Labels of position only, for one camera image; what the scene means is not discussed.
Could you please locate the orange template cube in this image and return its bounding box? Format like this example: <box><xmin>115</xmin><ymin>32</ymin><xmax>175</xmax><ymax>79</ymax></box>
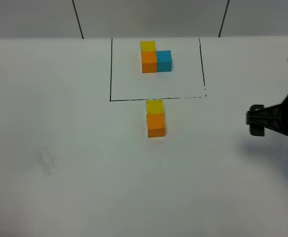
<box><xmin>141</xmin><ymin>51</ymin><xmax>157</xmax><ymax>73</ymax></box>

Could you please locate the yellow template cube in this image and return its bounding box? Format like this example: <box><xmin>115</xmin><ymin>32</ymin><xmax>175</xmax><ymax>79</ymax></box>
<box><xmin>140</xmin><ymin>41</ymin><xmax>156</xmax><ymax>52</ymax></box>

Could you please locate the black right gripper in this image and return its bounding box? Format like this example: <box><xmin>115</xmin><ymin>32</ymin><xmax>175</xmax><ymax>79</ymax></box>
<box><xmin>246</xmin><ymin>95</ymin><xmax>288</xmax><ymax>136</ymax></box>

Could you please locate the blue template cube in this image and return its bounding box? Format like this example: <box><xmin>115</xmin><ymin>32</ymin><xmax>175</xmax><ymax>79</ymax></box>
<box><xmin>156</xmin><ymin>50</ymin><xmax>172</xmax><ymax>72</ymax></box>

